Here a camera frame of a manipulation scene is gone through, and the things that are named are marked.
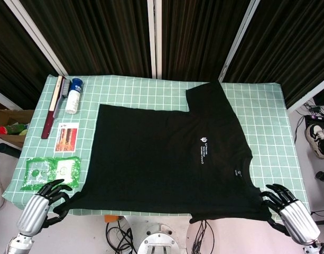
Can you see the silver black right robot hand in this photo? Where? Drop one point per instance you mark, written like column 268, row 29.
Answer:
column 299, row 222

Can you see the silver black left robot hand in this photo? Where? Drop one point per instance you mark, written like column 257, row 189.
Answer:
column 32, row 211

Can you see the green plastic packet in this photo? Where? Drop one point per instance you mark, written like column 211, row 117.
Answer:
column 45, row 169

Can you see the black t-shirt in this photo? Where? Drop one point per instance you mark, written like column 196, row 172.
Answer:
column 156, row 158

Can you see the round white robot base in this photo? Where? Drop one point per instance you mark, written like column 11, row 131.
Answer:
column 157, row 238

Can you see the small black floor object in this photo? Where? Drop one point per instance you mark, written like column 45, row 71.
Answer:
column 322, row 176

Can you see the black cylinder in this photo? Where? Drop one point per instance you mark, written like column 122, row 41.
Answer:
column 7, row 150

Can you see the orange block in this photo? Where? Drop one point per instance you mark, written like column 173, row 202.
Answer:
column 110, row 219

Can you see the printed photo card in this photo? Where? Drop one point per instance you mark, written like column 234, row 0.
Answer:
column 66, row 137

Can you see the green snack bag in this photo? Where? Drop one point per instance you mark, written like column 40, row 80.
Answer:
column 16, row 128

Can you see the red round item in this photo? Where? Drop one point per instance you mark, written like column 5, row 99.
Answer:
column 2, row 130

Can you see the white black sneaker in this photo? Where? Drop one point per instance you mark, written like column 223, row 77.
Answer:
column 313, row 135

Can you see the brown cardboard box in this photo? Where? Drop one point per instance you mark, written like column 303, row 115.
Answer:
column 8, row 116

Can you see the maroon cream long flat stick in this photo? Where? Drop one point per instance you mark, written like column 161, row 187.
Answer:
column 51, row 111

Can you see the black electronic box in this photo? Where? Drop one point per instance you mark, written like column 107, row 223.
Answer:
column 317, row 120

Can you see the grey brush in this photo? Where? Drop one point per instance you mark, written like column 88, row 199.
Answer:
column 61, row 98

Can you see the white bottle blue cap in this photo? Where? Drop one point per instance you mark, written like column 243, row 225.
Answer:
column 73, row 99

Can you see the dark pleated curtain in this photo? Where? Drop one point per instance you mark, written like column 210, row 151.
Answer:
column 93, row 39
column 198, row 39
column 13, row 66
column 291, row 53

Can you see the green checked tablecloth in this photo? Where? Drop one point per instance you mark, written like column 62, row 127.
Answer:
column 151, row 90

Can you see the white frame post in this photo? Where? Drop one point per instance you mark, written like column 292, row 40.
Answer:
column 153, row 39
column 37, row 37
column 3, row 98
column 307, row 96
column 238, row 39

